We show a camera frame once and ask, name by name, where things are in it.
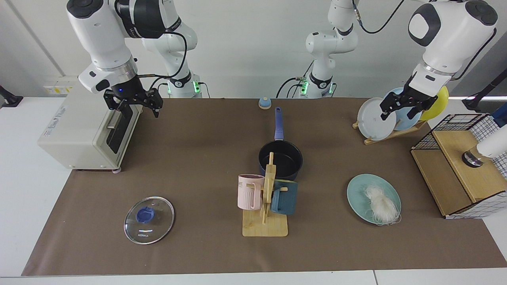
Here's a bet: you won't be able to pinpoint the light blue round plate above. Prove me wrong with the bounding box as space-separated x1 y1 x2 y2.
382 88 423 131

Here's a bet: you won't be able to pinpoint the wall socket strip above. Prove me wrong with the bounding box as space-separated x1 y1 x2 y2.
43 81 78 95

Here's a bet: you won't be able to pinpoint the black slanted stand leg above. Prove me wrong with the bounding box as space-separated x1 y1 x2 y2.
461 68 507 112

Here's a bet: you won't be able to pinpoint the glass lid with blue knob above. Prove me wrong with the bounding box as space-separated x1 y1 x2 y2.
124 196 175 245

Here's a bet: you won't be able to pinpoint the black pot with blue handle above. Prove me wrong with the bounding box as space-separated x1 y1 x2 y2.
258 107 303 181

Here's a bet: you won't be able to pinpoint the white round plate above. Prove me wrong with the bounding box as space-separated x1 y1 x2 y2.
357 97 397 141

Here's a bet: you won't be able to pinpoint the wire basket with wooden floor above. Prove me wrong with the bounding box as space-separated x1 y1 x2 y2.
411 113 507 219

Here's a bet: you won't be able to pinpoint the teal round plate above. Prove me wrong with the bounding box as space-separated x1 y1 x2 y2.
347 173 402 225

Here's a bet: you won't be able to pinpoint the wooden cup stand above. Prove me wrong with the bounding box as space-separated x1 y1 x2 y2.
242 152 289 238

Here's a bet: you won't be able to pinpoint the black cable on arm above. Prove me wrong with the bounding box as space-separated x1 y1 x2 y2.
351 0 497 82
137 31 189 86

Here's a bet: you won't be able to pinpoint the yellow round plate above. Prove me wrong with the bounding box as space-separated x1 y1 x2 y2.
420 85 450 121

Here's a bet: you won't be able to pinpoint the pale toaster oven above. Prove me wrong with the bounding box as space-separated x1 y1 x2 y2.
38 81 144 173

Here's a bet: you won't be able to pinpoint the pink ribbed cup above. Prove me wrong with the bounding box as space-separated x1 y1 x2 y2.
237 174 265 211

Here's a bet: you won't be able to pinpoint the dark blue cup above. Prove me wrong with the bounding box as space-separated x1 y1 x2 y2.
271 180 298 216

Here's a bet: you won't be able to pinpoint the blue object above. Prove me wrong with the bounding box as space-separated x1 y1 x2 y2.
490 104 507 128

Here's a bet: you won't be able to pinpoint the black base cable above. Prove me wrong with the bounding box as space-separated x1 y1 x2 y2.
276 76 309 99

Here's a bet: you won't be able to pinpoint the white cylinder with black end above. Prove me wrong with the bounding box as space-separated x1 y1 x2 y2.
461 127 507 168

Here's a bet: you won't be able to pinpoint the wooden plate rack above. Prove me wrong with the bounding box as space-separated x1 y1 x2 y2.
353 120 428 145

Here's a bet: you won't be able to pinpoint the black stand foot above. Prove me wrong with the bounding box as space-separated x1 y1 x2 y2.
0 85 23 107

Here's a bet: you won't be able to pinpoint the white vermicelli bundle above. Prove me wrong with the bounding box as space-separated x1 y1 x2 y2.
362 185 402 226

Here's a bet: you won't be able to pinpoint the brown table cloth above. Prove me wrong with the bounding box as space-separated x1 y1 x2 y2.
22 98 507 276

